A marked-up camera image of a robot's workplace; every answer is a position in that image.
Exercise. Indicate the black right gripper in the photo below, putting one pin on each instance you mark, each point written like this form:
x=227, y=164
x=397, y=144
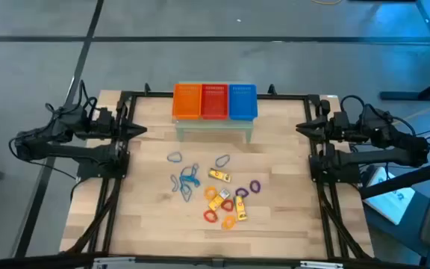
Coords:
x=338, y=133

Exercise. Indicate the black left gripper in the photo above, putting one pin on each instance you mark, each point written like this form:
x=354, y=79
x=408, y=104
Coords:
x=112, y=130

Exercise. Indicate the blue rubber band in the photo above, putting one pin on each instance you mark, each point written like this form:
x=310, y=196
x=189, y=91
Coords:
x=187, y=200
x=217, y=162
x=174, y=161
x=172, y=183
x=193, y=182
x=182, y=173

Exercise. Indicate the purple spiral coil keyring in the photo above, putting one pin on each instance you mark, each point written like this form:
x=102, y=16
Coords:
x=242, y=189
x=251, y=186

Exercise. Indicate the yellow printed small box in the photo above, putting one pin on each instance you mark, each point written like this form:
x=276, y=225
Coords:
x=220, y=175
x=217, y=203
x=240, y=209

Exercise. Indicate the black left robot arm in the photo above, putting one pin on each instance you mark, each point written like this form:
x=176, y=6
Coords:
x=88, y=154

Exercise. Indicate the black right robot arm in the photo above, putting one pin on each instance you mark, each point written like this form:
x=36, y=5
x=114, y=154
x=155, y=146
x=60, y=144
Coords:
x=379, y=157

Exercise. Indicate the black desk beam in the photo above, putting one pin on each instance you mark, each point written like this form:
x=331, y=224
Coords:
x=405, y=179

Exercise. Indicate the orange plastic basket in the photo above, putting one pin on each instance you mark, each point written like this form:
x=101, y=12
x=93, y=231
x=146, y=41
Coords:
x=187, y=102

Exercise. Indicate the blue plastic basket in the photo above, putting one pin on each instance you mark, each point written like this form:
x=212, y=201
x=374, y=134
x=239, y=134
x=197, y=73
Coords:
x=243, y=102

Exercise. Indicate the pale green small riser table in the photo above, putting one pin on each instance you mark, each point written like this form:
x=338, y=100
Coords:
x=215, y=126

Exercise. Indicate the red plastic basket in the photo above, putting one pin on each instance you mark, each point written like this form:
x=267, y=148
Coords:
x=215, y=102

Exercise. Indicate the black stand foot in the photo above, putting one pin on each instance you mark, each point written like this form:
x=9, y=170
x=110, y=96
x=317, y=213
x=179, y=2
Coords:
x=401, y=96

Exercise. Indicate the white box with blue print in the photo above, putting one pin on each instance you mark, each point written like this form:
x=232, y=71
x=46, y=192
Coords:
x=390, y=200

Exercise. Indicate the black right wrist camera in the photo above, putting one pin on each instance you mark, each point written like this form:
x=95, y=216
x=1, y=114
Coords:
x=341, y=117

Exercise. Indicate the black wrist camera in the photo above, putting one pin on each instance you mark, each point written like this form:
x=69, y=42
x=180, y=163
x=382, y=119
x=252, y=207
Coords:
x=341, y=117
x=106, y=114

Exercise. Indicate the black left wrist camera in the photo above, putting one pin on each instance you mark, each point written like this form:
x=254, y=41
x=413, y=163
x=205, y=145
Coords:
x=106, y=114

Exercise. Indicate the black aluminium table frame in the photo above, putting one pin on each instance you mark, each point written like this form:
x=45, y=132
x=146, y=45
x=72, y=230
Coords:
x=282, y=96

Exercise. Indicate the black overhead gantry frame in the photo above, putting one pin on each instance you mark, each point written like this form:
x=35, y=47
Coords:
x=215, y=261

